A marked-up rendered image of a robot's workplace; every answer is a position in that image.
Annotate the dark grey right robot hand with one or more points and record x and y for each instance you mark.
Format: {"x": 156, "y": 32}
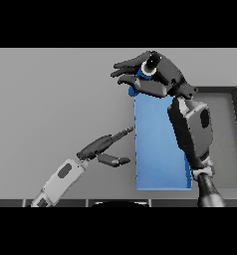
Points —
{"x": 167, "y": 74}

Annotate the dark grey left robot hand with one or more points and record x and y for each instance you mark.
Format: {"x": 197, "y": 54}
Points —
{"x": 98, "y": 146}

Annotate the blue pipe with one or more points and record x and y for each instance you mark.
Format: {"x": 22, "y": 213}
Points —
{"x": 146, "y": 68}

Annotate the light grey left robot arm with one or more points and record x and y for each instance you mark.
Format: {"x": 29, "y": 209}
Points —
{"x": 59, "y": 182}

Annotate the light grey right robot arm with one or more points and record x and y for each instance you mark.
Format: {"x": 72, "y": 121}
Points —
{"x": 191, "y": 132}

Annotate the blue bin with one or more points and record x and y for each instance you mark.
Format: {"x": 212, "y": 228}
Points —
{"x": 157, "y": 149}

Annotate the dark grey bin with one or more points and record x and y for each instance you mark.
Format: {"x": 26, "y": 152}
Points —
{"x": 226, "y": 139}

